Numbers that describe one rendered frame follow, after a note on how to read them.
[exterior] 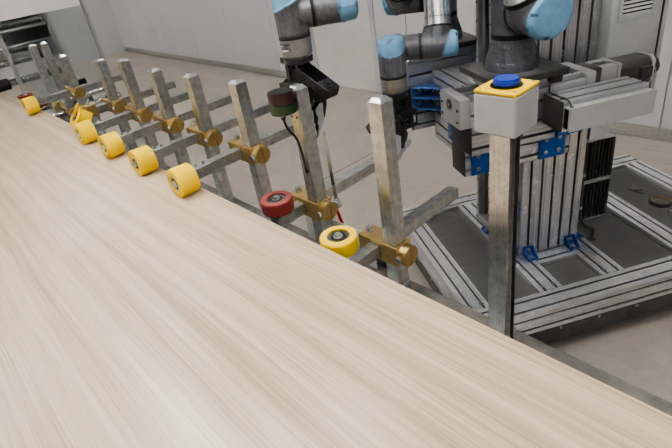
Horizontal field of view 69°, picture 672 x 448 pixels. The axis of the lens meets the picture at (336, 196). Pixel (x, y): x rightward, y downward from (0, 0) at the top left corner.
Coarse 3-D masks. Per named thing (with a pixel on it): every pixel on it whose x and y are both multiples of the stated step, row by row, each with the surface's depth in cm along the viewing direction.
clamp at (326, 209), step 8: (304, 192) 128; (296, 200) 127; (304, 200) 124; (328, 200) 122; (312, 208) 123; (320, 208) 121; (328, 208) 121; (336, 208) 123; (312, 216) 125; (320, 216) 121; (328, 216) 122
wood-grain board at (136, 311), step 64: (0, 128) 217; (64, 128) 202; (0, 192) 151; (64, 192) 143; (128, 192) 137; (0, 256) 115; (64, 256) 111; (128, 256) 107; (192, 256) 103; (256, 256) 100; (320, 256) 96; (0, 320) 93; (64, 320) 91; (128, 320) 88; (192, 320) 85; (256, 320) 83; (320, 320) 81; (384, 320) 79; (448, 320) 77; (0, 384) 78; (64, 384) 76; (128, 384) 75; (192, 384) 73; (256, 384) 71; (320, 384) 69; (384, 384) 68; (448, 384) 66; (512, 384) 65; (576, 384) 63
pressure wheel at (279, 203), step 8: (272, 192) 122; (280, 192) 122; (288, 192) 121; (264, 200) 119; (272, 200) 119; (280, 200) 119; (288, 200) 118; (264, 208) 118; (272, 208) 117; (280, 208) 117; (288, 208) 118; (272, 216) 118; (280, 216) 118
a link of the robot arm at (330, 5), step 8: (312, 0) 110; (320, 0) 110; (328, 0) 110; (336, 0) 110; (344, 0) 110; (352, 0) 110; (312, 8) 110; (320, 8) 110; (328, 8) 110; (336, 8) 110; (344, 8) 111; (352, 8) 111; (312, 16) 111; (320, 16) 111; (328, 16) 111; (336, 16) 112; (344, 16) 112; (352, 16) 113; (320, 24) 113; (328, 24) 115
